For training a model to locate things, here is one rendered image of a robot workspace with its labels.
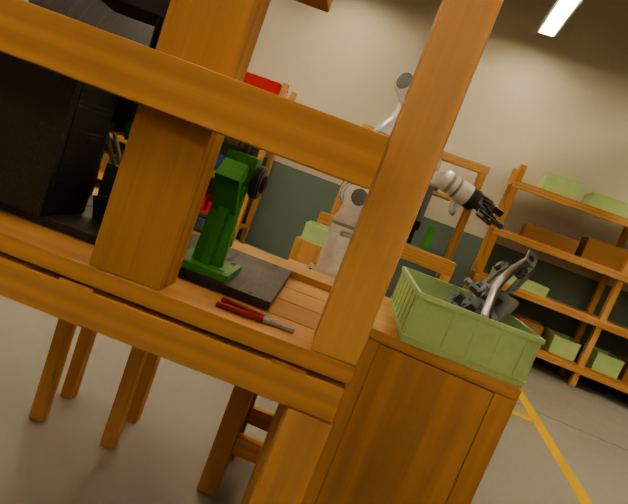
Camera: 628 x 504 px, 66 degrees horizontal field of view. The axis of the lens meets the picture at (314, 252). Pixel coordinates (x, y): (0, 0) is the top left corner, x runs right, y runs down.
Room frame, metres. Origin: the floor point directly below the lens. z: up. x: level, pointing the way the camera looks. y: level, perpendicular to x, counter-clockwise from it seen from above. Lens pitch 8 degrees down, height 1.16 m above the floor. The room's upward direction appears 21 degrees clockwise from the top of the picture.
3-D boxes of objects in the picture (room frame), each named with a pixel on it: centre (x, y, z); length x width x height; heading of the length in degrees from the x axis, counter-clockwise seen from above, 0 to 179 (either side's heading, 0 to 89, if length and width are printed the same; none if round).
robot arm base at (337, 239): (1.74, -0.07, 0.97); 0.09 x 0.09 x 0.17; 3
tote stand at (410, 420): (1.84, -0.56, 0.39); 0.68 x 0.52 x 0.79; 169
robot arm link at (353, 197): (1.74, -0.07, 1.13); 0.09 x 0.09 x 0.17; 21
